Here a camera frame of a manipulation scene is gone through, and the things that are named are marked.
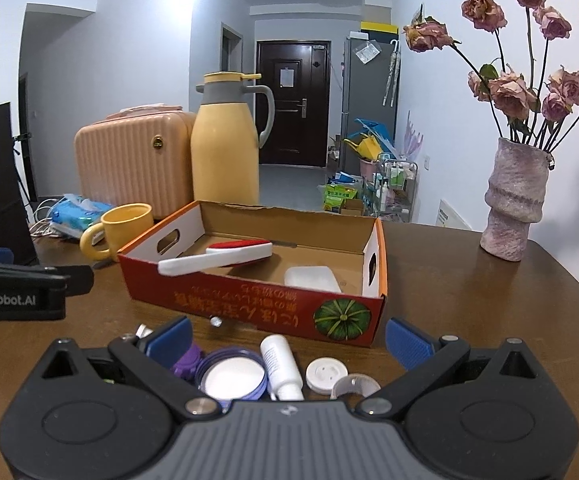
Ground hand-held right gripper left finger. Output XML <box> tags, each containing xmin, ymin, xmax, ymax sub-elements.
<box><xmin>36</xmin><ymin>316</ymin><xmax>222</xmax><ymax>417</ymax></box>

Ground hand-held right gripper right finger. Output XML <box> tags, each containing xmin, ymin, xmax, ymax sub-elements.
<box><xmin>354</xmin><ymin>317</ymin><xmax>543</xmax><ymax>418</ymax></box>

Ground purple gear-shaped cap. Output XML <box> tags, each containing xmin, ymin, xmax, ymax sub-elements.
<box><xmin>170</xmin><ymin>344</ymin><xmax>205</xmax><ymax>381</ymax></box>

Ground purple round jar lid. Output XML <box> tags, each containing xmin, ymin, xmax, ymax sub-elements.
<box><xmin>194</xmin><ymin>349</ymin><xmax>269</xmax><ymax>402</ymax></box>

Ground red cardboard box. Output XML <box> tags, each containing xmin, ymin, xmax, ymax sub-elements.
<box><xmin>118</xmin><ymin>200</ymin><xmax>387</xmax><ymax>350</ymax></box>

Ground white round cap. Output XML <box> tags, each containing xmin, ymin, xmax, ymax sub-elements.
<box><xmin>306</xmin><ymin>357</ymin><xmax>350</xmax><ymax>394</ymax></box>

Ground white tube bottle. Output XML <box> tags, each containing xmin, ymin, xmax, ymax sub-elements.
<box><xmin>260</xmin><ymin>335</ymin><xmax>304</xmax><ymax>401</ymax></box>

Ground yellow mug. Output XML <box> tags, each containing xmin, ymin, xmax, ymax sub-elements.
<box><xmin>79</xmin><ymin>203</ymin><xmax>155</xmax><ymax>263</ymax></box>

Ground blue tissue pack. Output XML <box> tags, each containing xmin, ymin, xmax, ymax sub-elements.
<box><xmin>49</xmin><ymin>194</ymin><xmax>117</xmax><ymax>238</ymax></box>

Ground translucent white cap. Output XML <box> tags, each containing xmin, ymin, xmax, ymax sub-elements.
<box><xmin>330</xmin><ymin>374</ymin><xmax>381</xmax><ymax>401</ymax></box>

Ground white and red lint brush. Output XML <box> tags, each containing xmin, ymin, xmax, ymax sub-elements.
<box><xmin>158</xmin><ymin>239</ymin><xmax>273</xmax><ymax>277</ymax></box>

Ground pink ribbed suitcase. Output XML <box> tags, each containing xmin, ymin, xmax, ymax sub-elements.
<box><xmin>74</xmin><ymin>107</ymin><xmax>197</xmax><ymax>221</ymax></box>

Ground green packet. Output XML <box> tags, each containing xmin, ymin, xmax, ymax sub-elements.
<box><xmin>323</xmin><ymin>184</ymin><xmax>359</xmax><ymax>212</ymax></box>

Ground pink ceramic vase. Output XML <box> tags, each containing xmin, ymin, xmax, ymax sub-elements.
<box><xmin>479</xmin><ymin>137</ymin><xmax>551</xmax><ymax>263</ymax></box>

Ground yellow thermos jug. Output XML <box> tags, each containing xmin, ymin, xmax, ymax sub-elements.
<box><xmin>190</xmin><ymin>72</ymin><xmax>276</xmax><ymax>206</ymax></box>

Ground purple flower decoration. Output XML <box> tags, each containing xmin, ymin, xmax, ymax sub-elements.
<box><xmin>402</xmin><ymin>110</ymin><xmax>425</xmax><ymax>161</ymax></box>

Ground blue folded item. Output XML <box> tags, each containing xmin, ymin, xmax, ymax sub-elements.
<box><xmin>354</xmin><ymin>119</ymin><xmax>396</xmax><ymax>153</ymax></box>

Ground dark brown entrance door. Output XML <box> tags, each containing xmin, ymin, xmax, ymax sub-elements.
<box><xmin>256</xmin><ymin>40</ymin><xmax>331</xmax><ymax>166</ymax></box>

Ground dried pink rose bouquet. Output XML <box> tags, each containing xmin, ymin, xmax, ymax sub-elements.
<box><xmin>402</xmin><ymin>0</ymin><xmax>579</xmax><ymax>153</ymax></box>

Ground white folded umbrella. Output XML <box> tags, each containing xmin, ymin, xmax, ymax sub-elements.
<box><xmin>383</xmin><ymin>40</ymin><xmax>401</xmax><ymax>107</ymax></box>

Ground grey interior door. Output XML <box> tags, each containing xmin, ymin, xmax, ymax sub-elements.
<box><xmin>219</xmin><ymin>22</ymin><xmax>245</xmax><ymax>75</ymax></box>

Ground clear plastic bag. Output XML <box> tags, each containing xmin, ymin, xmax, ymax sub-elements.
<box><xmin>354</xmin><ymin>40</ymin><xmax>381</xmax><ymax>64</ymax></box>

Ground yellow and black box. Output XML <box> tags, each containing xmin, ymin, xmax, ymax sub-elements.
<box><xmin>361</xmin><ymin>21</ymin><xmax>399</xmax><ymax>41</ymax></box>

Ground white cables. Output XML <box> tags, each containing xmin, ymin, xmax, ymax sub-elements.
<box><xmin>29</xmin><ymin>199</ymin><xmax>65</xmax><ymax>238</ymax></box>

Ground wire storage cart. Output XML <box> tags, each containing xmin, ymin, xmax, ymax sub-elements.
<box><xmin>364</xmin><ymin>157</ymin><xmax>417</xmax><ymax>223</ymax></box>

